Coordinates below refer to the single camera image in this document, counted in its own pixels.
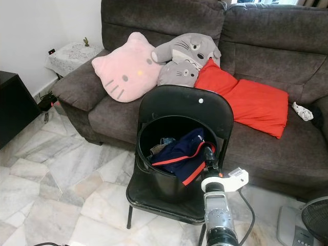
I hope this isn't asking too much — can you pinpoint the navy garment with red trim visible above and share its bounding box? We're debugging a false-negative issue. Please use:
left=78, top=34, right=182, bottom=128
left=151, top=127, right=217, bottom=187

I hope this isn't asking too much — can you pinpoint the blue jeans cloth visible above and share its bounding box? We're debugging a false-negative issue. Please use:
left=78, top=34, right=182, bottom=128
left=150, top=135, right=178, bottom=156

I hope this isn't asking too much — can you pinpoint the black plastic bucket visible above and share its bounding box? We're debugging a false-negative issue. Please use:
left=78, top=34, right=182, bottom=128
left=136, top=115, right=220, bottom=203

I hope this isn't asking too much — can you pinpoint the red cushion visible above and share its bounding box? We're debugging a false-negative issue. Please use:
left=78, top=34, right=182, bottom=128
left=224, top=78, right=290, bottom=139
left=195, top=57, right=239, bottom=96

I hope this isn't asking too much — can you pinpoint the small grey plush pillow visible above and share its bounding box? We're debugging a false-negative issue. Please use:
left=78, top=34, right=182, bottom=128
left=157, top=59, right=200, bottom=88

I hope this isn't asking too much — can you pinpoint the dark brown sofa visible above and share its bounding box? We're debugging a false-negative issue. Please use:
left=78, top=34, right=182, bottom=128
left=52, top=0, right=328, bottom=201

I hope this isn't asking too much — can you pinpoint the small white cloth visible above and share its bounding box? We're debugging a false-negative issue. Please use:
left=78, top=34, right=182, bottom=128
left=292, top=101, right=315, bottom=122

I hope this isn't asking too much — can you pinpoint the grey standing fan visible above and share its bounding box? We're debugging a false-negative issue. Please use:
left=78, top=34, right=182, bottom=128
left=277, top=196, right=328, bottom=246

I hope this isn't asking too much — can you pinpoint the large grey plush toy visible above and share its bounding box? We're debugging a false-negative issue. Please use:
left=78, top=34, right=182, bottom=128
left=152, top=32, right=222, bottom=68

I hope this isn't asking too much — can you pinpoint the pink cat face pillow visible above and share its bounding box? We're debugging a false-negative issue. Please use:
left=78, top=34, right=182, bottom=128
left=92, top=32, right=165, bottom=103

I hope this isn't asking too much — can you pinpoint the black tv console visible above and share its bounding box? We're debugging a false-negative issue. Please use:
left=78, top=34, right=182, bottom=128
left=0, top=71, right=41, bottom=149

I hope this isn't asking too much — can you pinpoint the floor power strip with plugs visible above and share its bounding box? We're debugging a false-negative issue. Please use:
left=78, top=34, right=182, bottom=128
left=36, top=90, right=63, bottom=122

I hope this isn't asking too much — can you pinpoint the window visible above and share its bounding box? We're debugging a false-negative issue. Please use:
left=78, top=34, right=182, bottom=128
left=228, top=0, right=328, bottom=7

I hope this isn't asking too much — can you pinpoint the side table with lace cloth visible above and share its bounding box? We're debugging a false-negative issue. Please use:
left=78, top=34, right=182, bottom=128
left=45, top=42, right=104, bottom=78

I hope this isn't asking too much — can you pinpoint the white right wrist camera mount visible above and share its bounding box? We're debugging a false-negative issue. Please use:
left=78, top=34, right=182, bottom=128
left=201, top=167, right=250, bottom=194

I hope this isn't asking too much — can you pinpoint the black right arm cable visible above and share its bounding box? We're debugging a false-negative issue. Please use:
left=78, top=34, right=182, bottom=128
left=237, top=189, right=257, bottom=245

